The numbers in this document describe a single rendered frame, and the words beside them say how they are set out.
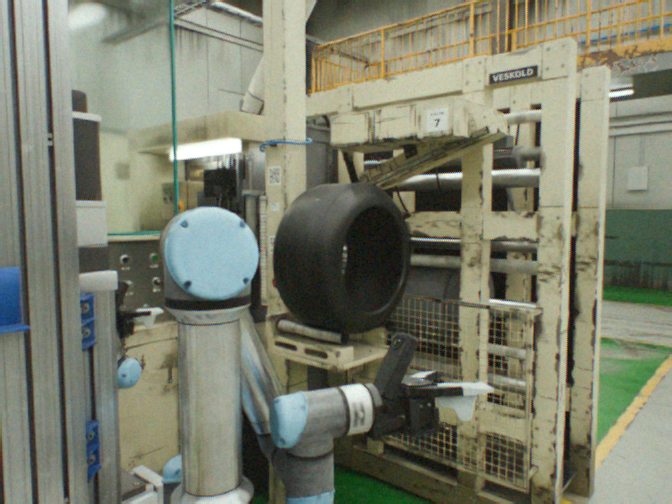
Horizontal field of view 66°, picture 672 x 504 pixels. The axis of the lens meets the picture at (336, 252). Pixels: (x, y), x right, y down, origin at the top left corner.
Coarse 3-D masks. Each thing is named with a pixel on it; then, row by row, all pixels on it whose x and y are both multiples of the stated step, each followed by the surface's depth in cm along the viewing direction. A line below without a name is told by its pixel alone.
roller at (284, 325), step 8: (280, 320) 208; (288, 320) 206; (280, 328) 206; (288, 328) 203; (296, 328) 200; (304, 328) 197; (312, 328) 195; (320, 328) 193; (312, 336) 195; (320, 336) 192; (328, 336) 189; (336, 336) 186; (344, 336) 185
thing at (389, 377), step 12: (396, 336) 88; (408, 336) 86; (396, 348) 86; (408, 348) 85; (384, 360) 87; (396, 360) 84; (408, 360) 85; (384, 372) 86; (396, 372) 84; (384, 384) 84; (396, 384) 84; (384, 396) 83
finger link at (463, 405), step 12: (444, 384) 85; (456, 384) 84; (468, 384) 84; (480, 384) 84; (444, 396) 84; (456, 396) 83; (468, 396) 83; (456, 408) 84; (468, 408) 83; (468, 420) 83
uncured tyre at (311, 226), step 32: (320, 192) 190; (352, 192) 185; (384, 192) 199; (288, 224) 186; (320, 224) 176; (352, 224) 225; (384, 224) 218; (288, 256) 182; (320, 256) 174; (352, 256) 226; (384, 256) 223; (288, 288) 185; (320, 288) 176; (352, 288) 226; (384, 288) 219; (320, 320) 186; (352, 320) 185; (384, 320) 203
